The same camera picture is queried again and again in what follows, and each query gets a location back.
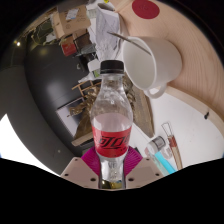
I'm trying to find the thin metal stirrer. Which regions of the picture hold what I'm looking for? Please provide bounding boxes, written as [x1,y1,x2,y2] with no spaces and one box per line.
[107,30,152,56]

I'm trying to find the white ceramic mug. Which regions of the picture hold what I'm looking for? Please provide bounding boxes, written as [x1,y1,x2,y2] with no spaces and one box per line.
[120,35,184,100]

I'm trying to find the brown cardboard box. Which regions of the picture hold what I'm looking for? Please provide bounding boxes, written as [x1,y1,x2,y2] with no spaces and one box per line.
[51,6,92,39]

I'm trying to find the red box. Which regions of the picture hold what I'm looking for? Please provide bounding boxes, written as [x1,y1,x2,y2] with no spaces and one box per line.
[59,34,78,57]

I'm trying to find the small grey-capped jar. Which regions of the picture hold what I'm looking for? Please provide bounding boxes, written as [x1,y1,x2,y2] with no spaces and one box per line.
[144,135,167,158]

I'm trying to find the flat round red coaster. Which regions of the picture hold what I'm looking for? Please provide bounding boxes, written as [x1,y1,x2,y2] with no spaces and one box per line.
[131,0,161,20]

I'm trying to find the clear red-labelled drink bottle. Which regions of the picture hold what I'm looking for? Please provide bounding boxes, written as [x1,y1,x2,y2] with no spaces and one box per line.
[90,59,134,190]

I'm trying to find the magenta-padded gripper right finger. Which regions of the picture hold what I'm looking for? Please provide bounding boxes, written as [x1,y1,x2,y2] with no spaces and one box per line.
[124,146,164,190]

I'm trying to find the black wall screen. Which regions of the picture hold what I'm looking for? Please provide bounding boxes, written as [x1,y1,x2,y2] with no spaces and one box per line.
[54,96,86,138]

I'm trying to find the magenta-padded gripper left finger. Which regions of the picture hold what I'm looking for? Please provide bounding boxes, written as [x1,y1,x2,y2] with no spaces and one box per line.
[60,146,101,190]

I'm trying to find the long ceiling light panel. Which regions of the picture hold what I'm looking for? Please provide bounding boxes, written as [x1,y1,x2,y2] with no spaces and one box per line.
[0,113,61,176]

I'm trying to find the wooden easel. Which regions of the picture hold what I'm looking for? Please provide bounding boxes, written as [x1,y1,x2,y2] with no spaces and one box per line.
[71,78,103,98]

